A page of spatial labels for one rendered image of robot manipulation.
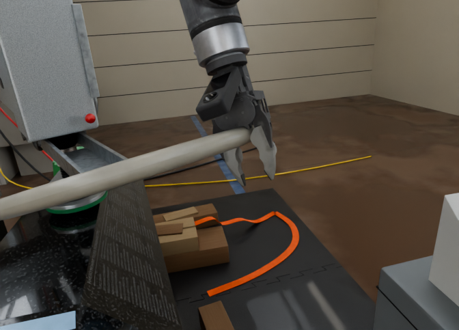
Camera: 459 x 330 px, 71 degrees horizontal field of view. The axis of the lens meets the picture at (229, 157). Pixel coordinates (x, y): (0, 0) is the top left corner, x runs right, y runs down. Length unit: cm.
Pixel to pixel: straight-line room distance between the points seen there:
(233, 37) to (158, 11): 552
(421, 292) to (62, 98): 110
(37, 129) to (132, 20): 497
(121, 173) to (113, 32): 567
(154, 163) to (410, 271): 66
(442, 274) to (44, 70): 116
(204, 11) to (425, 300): 69
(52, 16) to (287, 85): 577
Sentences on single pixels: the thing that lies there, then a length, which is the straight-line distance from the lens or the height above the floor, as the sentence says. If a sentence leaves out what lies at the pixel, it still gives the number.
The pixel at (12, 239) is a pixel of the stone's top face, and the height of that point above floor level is 81.
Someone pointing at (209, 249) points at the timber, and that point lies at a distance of 210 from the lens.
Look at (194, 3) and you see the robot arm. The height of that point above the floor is 143.
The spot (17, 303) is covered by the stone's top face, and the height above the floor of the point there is 80.
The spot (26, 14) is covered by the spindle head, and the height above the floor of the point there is 147.
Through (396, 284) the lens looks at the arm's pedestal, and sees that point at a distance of 85.
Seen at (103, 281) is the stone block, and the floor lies 77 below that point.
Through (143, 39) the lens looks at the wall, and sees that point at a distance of 603.
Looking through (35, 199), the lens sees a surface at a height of 121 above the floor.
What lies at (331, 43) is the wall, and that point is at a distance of 698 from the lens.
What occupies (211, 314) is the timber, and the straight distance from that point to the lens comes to 173.
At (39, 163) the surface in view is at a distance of 435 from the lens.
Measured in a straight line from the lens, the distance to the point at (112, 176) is 42.
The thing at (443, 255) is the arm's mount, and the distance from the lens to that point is 82.
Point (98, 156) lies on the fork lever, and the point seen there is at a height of 105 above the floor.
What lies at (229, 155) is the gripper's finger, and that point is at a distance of 55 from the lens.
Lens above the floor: 138
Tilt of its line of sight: 21 degrees down
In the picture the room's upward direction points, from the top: 4 degrees counter-clockwise
